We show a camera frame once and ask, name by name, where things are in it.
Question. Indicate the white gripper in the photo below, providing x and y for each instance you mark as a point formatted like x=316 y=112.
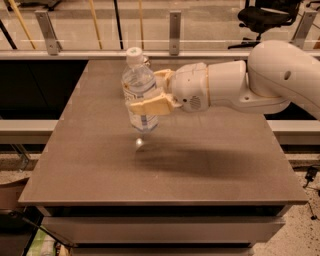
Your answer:
x=189 y=86

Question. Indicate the clear blue plastic water bottle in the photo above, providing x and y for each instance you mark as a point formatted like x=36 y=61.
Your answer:
x=137 y=80

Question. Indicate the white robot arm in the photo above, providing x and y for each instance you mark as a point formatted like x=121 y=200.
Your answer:
x=274 y=75

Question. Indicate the brown soda can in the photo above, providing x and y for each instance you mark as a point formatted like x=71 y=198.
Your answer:
x=146 y=60

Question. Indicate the grey table cabinet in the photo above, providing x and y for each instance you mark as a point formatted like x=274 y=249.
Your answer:
x=209 y=182

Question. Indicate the black office chair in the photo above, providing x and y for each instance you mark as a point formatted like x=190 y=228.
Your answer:
x=265 y=15

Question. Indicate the glass railing with metal brackets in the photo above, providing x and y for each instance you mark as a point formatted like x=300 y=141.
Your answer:
x=85 y=29

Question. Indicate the black power adapter with cable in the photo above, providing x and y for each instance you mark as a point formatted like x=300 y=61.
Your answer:
x=310 y=177

